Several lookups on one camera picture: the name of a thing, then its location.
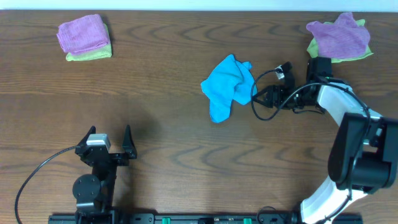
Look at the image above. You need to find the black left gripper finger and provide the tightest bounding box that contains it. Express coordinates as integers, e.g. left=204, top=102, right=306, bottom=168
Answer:
left=78, top=126, right=96, bottom=147
left=122, top=125, right=136, bottom=153

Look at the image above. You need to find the blue microfibre cloth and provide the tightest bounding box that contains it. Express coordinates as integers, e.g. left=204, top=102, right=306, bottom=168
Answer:
left=201, top=54, right=257, bottom=123

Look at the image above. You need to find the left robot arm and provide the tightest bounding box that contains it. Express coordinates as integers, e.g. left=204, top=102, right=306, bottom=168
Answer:
left=72, top=125, right=137, bottom=223

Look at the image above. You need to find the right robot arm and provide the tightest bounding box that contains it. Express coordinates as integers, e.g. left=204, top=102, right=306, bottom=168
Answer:
left=250, top=57, right=397, bottom=223

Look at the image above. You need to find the crumpled green cloth right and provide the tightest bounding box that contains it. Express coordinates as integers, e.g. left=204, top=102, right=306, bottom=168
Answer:
left=307, top=19, right=374, bottom=63

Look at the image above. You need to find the folded green cloth left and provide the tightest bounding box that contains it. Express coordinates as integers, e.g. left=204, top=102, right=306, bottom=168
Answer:
left=65, top=42, right=113, bottom=62

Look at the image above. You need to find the crumpled purple cloth right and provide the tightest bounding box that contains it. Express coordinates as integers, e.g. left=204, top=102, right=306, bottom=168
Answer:
left=306, top=12, right=371, bottom=59

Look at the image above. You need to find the folded purple cloth left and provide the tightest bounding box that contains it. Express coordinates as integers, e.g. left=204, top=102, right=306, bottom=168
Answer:
left=57, top=14, right=110, bottom=55

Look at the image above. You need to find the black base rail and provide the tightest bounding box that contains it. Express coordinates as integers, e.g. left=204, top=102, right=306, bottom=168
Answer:
left=47, top=212, right=364, bottom=224

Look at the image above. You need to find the left black cable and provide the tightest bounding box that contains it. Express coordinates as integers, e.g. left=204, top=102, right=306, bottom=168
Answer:
left=14, top=145, right=81, bottom=224

